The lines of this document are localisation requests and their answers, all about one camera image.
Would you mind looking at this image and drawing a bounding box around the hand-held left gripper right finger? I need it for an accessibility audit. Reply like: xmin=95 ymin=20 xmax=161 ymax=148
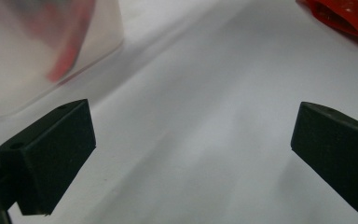
xmin=290 ymin=101 xmax=358 ymax=217

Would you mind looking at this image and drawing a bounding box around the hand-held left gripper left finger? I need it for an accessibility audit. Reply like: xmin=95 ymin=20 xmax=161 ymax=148
xmin=0 ymin=98 xmax=97 ymax=217

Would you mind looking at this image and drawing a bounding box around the clear plastic container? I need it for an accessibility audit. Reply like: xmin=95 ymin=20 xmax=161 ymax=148
xmin=0 ymin=0 xmax=125 ymax=119

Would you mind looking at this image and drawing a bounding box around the large orange-red snack packet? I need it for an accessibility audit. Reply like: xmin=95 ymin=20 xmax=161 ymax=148
xmin=296 ymin=0 xmax=358 ymax=45

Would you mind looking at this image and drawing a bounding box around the white table mat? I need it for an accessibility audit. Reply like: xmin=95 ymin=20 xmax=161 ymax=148
xmin=0 ymin=0 xmax=358 ymax=224

